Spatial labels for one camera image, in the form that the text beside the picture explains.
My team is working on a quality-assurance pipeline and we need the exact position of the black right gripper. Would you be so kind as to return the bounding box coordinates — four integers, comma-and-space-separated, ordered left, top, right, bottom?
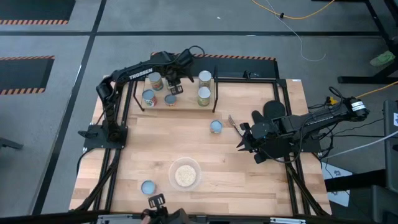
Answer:
236, 123, 277, 165

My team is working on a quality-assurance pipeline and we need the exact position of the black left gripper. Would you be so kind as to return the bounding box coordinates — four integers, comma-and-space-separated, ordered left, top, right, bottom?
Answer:
161, 48, 195, 96

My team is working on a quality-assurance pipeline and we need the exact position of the tall green oranges can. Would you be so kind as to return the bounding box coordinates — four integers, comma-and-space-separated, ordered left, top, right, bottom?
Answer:
197, 86, 212, 108

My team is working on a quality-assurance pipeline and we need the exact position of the short orange-print oranges can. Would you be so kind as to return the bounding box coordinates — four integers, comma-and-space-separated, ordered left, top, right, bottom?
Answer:
209, 119, 224, 135

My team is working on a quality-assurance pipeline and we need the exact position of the black oven mitt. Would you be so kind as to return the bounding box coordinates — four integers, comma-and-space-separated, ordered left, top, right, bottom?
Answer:
251, 100, 296, 160

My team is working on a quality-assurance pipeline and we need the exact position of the translucent white bowl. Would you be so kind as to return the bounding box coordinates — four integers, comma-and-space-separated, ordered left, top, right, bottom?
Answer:
168, 157, 202, 192

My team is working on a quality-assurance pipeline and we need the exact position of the silver metal kitchen utensil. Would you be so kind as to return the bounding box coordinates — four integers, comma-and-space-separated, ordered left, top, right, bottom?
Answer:
228, 114, 245, 138

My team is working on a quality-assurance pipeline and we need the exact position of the black mat with striped edge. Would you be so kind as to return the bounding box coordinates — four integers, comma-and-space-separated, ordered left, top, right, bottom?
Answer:
0, 55, 55, 96
0, 0, 76, 26
147, 52, 279, 78

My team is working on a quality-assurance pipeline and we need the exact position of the heap of pale grains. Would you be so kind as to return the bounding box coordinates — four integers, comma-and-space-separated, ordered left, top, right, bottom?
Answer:
174, 164, 197, 187

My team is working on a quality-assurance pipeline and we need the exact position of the white sheet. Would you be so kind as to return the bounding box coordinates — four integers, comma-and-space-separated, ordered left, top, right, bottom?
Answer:
322, 161, 353, 208

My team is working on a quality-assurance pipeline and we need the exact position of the short can with pale label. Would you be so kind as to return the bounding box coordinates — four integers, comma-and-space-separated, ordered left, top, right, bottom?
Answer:
141, 180, 157, 197

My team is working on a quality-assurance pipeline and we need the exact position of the black stand foot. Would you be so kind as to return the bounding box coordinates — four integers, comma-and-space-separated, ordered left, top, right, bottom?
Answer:
325, 169, 386, 193

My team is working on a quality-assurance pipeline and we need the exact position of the grey cabinet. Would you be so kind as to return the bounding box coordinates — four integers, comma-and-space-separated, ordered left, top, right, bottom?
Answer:
382, 99, 398, 190

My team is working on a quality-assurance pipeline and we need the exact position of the dark grey case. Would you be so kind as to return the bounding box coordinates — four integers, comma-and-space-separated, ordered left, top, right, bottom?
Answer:
371, 185, 398, 224

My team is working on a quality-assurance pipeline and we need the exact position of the person's foot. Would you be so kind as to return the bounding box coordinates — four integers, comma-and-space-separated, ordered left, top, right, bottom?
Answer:
369, 50, 396, 67

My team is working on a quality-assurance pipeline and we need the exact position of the dark grey stand leg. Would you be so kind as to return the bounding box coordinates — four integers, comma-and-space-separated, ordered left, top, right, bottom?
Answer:
0, 136, 24, 151

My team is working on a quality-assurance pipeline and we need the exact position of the wooden shelf with black frame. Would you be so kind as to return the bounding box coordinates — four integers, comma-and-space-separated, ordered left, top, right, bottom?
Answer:
132, 63, 218, 113

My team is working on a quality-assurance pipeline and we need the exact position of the black left wrist camera cable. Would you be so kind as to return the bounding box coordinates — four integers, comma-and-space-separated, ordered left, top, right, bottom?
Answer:
185, 45, 206, 58

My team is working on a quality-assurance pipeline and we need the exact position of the black metal table frame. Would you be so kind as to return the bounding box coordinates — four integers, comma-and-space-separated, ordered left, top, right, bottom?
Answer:
73, 70, 332, 217

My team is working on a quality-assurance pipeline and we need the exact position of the silver metal bracket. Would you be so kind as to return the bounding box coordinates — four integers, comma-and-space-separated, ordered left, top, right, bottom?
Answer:
96, 214, 133, 224
270, 217, 307, 224

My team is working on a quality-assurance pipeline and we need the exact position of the yellow cable with yellow plug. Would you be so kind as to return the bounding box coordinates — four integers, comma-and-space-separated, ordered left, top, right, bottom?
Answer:
326, 80, 398, 106

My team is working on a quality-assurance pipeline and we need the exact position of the thin white cable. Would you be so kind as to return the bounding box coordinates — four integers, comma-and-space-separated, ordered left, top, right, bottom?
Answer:
266, 0, 326, 62

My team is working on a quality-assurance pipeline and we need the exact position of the yellow cable with black connector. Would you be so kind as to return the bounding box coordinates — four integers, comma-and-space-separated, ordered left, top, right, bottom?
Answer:
251, 0, 336, 20

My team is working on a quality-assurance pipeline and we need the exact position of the thick grey-white cable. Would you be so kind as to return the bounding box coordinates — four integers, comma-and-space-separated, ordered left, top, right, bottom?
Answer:
323, 130, 398, 159

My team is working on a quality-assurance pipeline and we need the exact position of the black neighbouring table frame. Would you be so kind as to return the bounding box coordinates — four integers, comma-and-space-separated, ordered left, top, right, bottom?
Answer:
312, 0, 398, 85

